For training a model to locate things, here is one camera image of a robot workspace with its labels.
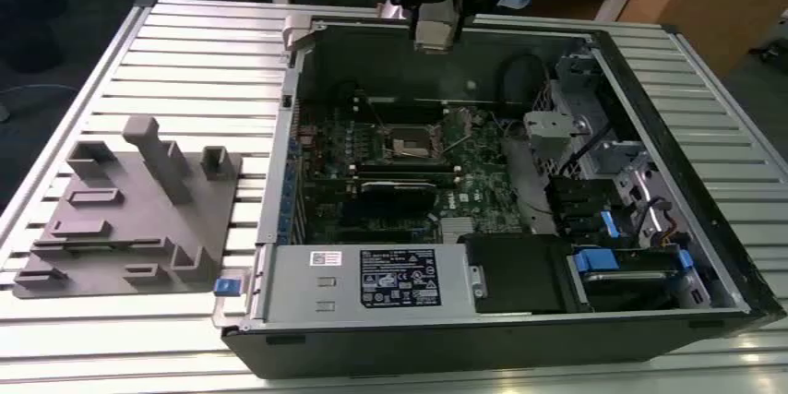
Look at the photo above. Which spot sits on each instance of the CPU with silver top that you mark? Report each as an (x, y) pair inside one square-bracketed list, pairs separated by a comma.
[(437, 36)]

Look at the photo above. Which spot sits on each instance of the thin metal locking lever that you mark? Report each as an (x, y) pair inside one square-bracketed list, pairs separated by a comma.
[(377, 115), (459, 136)]

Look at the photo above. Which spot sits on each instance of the CPU socket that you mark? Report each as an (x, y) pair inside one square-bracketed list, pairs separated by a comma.
[(410, 145)]

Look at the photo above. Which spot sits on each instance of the black graphics card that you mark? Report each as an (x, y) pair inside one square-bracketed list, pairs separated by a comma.
[(394, 202)]

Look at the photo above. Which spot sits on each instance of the green motherboard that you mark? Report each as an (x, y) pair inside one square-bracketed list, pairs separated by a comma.
[(493, 200)]

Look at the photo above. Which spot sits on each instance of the silver chipset heat sink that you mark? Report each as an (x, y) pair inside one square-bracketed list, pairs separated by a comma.
[(457, 225)]

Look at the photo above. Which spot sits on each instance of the small blue disk carrier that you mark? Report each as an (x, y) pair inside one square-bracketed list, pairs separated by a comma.
[(609, 225)]

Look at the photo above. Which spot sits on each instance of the hard disk blue carrier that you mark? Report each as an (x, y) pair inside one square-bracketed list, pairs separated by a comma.
[(594, 259)]

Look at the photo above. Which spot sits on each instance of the grey power supply unit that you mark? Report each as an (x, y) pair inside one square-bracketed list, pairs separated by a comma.
[(309, 292)]

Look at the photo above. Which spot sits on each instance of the grey parts rack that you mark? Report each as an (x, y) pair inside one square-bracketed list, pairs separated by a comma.
[(142, 237)]

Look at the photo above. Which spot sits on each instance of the blue case latch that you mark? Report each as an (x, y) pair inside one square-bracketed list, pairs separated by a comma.
[(227, 287)]

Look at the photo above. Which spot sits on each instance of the black open PC case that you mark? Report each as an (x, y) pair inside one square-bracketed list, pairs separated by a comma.
[(431, 348)]

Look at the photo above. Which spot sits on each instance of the silver metal bracket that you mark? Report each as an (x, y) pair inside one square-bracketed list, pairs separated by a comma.
[(554, 124)]

